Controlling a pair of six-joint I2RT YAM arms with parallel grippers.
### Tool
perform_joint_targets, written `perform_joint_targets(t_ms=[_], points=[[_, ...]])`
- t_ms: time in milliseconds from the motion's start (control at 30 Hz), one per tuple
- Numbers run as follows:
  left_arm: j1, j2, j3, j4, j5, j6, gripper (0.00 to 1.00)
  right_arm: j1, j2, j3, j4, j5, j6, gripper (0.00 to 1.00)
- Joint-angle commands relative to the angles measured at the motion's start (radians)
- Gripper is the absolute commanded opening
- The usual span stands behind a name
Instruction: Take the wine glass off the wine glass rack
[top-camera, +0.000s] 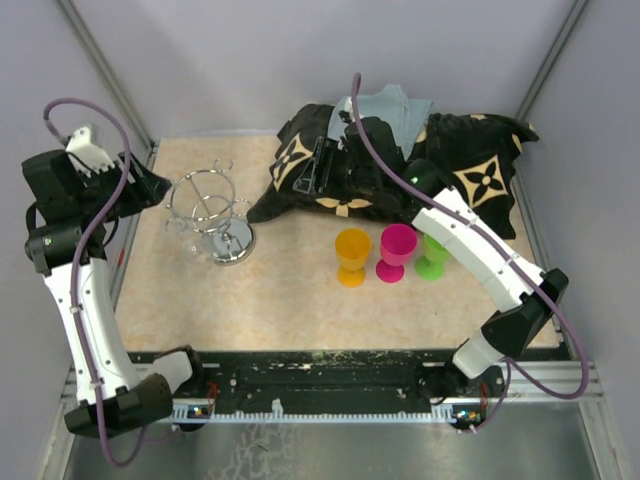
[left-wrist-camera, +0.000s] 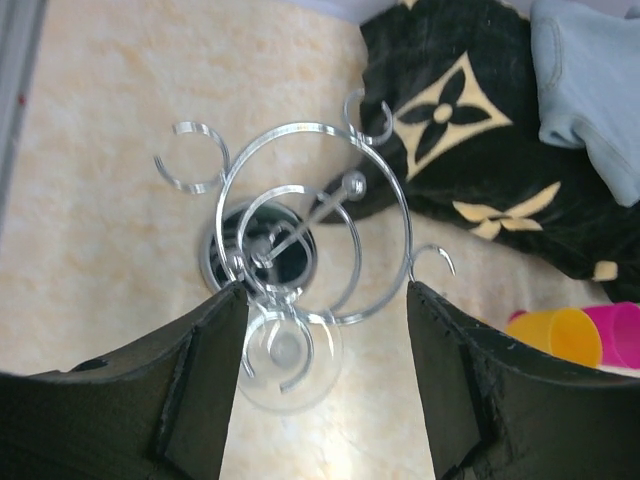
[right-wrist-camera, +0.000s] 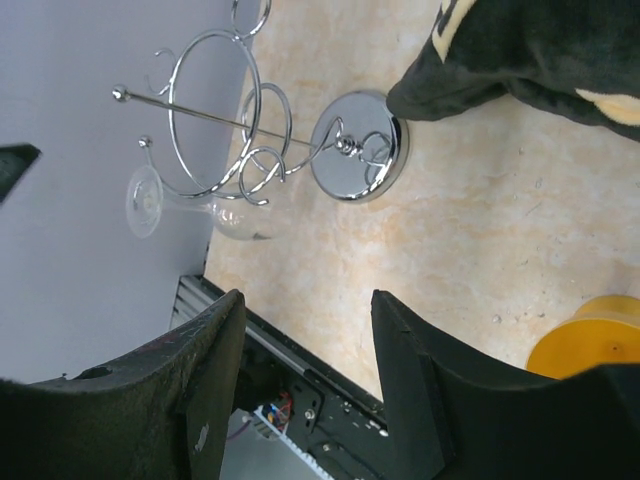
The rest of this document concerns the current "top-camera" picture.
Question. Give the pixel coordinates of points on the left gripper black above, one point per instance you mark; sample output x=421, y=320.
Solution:
x=145, y=191

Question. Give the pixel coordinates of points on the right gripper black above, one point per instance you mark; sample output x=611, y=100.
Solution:
x=328, y=153

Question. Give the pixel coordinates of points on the orange wine glass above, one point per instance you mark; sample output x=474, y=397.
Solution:
x=352, y=247

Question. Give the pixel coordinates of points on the clear wine glass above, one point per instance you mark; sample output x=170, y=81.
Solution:
x=189, y=243

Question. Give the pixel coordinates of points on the pink wine glass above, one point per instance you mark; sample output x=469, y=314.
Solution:
x=397, y=245

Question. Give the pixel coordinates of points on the green wine glass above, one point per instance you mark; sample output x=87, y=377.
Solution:
x=430, y=266

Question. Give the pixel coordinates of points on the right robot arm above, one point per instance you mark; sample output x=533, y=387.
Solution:
x=456, y=192

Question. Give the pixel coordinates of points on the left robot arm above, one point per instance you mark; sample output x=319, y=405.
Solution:
x=66, y=244

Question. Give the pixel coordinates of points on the light blue folded towel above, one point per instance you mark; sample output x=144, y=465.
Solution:
x=405, y=116

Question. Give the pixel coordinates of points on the black patterned blanket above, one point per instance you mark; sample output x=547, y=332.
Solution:
x=473, y=153

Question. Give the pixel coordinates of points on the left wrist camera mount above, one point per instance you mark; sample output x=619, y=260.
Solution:
x=87, y=156

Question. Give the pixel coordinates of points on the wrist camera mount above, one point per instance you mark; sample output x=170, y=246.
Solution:
x=87, y=156
x=343, y=114

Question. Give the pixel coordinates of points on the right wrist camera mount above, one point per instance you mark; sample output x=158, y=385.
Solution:
x=343, y=114

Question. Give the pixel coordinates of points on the chrome wire glass rack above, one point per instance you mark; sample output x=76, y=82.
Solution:
x=206, y=200

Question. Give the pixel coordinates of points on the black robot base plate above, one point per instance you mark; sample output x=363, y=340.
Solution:
x=336, y=381

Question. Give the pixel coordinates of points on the grey slotted cable duct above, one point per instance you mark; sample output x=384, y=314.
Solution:
x=192, y=412

